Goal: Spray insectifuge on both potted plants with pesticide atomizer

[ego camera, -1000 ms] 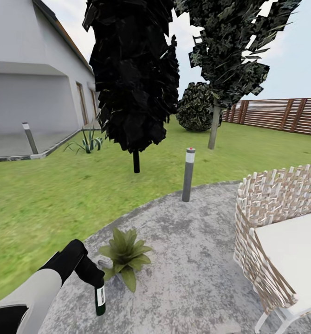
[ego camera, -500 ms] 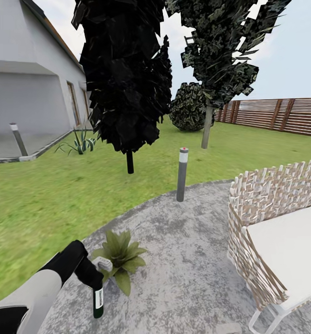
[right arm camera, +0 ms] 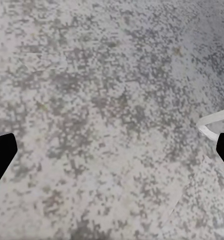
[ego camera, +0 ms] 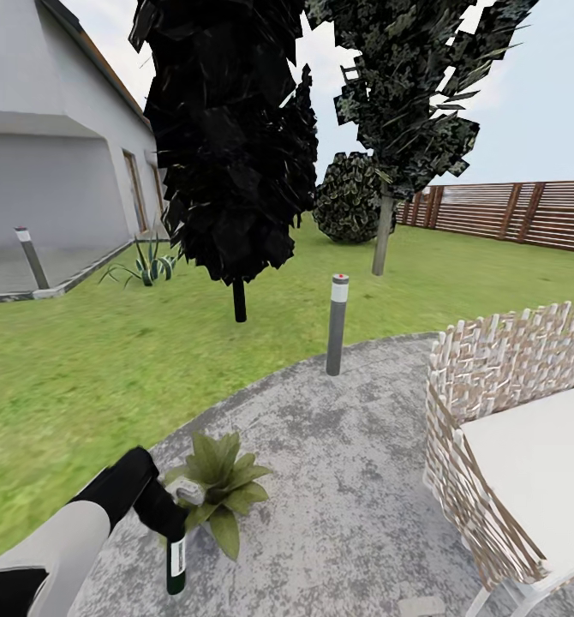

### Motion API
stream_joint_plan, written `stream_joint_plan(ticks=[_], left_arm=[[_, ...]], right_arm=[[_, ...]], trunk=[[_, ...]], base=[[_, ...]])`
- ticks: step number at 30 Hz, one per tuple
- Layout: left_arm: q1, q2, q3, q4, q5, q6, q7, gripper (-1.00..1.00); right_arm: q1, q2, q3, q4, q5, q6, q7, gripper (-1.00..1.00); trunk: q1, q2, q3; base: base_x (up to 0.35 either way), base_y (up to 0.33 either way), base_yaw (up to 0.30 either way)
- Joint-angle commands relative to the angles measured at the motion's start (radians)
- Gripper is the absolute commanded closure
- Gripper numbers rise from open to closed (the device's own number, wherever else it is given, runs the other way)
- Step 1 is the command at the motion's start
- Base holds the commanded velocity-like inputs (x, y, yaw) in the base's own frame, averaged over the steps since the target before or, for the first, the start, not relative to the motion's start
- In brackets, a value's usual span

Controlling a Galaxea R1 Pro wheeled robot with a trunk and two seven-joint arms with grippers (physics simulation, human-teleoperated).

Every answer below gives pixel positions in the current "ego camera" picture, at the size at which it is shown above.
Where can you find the pot plant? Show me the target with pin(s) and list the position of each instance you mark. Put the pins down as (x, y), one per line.
(228, 487)

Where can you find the garden chair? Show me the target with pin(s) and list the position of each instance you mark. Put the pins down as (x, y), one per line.
(506, 479)

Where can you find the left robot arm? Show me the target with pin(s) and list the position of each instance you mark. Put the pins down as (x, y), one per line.
(42, 575)

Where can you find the tree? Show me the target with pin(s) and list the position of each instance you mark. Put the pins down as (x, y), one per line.
(404, 54)
(303, 175)
(225, 122)

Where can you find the door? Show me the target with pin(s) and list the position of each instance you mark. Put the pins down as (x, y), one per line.
(134, 189)

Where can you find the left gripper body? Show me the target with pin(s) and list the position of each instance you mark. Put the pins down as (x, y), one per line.
(164, 517)

